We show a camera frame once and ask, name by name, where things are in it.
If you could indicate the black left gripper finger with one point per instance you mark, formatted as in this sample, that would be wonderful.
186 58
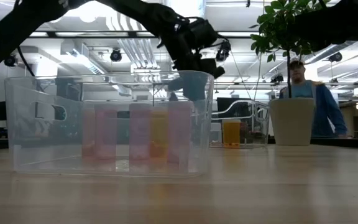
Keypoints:
175 84
195 87

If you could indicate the clear pill bottle white cap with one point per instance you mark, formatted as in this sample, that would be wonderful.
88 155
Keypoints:
215 133

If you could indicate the large orange pill bottle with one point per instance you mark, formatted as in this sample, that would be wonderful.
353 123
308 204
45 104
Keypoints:
231 133

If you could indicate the clear bottle red pills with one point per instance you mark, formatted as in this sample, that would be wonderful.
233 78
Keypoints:
249 133

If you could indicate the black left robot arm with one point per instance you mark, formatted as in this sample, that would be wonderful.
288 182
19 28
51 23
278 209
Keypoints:
11 31

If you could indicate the clear plastic bin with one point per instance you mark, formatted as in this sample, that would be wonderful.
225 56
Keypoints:
259 130

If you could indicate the frosted plastic bin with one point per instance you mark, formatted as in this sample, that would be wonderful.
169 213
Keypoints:
42 149

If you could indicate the black ceiling spotlight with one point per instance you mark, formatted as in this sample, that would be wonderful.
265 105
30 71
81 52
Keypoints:
335 57
10 61
224 52
116 55

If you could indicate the green leafy plant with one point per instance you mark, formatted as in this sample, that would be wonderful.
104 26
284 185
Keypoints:
278 28

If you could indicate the person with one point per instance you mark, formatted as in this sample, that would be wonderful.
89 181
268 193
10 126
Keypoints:
325 105

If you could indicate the white plant pot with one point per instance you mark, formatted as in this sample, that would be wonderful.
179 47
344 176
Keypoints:
292 123

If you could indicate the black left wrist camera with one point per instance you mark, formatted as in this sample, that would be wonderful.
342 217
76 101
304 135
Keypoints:
200 34

